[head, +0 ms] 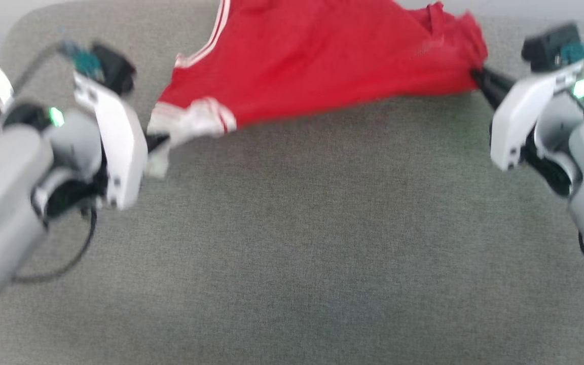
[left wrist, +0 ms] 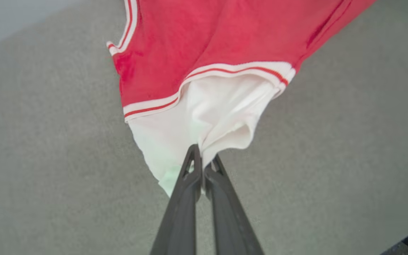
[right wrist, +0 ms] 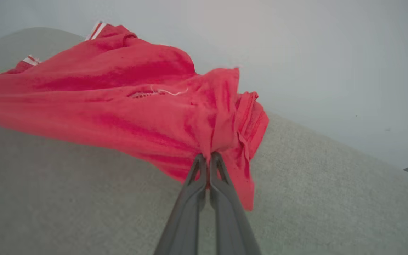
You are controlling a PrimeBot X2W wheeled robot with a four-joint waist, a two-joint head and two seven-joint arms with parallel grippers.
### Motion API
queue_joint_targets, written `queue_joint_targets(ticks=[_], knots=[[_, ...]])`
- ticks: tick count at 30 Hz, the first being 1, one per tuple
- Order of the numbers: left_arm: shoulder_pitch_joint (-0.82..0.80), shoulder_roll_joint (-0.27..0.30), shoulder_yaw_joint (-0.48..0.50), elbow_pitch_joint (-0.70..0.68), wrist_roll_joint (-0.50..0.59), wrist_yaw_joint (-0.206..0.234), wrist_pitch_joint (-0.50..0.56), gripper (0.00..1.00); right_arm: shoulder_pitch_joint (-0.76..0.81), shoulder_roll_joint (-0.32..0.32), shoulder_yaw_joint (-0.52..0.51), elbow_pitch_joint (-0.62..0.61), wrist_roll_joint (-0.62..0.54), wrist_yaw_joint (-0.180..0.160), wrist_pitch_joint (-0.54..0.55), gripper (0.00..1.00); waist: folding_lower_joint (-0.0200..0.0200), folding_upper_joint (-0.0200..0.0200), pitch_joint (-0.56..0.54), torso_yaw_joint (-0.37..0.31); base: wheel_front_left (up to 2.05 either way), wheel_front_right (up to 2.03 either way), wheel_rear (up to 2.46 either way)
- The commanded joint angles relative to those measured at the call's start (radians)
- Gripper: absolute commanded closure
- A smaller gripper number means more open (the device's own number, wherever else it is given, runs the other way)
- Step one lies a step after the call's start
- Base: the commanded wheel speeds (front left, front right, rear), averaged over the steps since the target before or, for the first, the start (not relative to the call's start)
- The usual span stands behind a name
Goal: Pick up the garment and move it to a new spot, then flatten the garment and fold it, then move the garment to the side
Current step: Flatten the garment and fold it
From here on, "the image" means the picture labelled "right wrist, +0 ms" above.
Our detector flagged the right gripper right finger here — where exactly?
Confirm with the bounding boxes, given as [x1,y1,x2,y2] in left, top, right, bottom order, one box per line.
[209,152,262,255]

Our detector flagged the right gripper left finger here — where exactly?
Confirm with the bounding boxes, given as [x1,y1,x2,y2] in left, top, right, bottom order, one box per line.
[154,153,208,255]

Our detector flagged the red basketball jersey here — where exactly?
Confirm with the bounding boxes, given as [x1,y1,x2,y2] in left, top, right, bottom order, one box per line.
[0,22,270,212]

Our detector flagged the grey fabric sofa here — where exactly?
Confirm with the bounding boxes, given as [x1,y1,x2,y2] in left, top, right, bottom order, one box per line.
[0,27,408,255]

